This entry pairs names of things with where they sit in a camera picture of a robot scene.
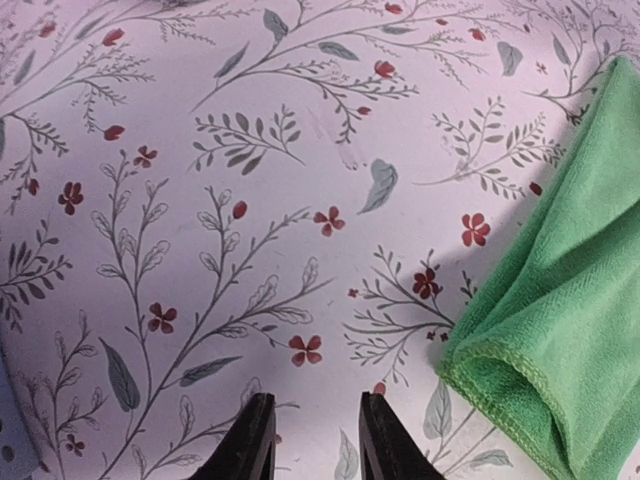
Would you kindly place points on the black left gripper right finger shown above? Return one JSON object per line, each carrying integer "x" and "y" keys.
{"x": 387, "y": 451}

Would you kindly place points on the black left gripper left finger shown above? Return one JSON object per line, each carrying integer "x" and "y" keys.
{"x": 247, "y": 451}

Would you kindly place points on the green microfibre towel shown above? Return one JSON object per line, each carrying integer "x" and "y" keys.
{"x": 548, "y": 349}

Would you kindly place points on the light blue plastic basket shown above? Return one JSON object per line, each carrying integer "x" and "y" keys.
{"x": 19, "y": 459}

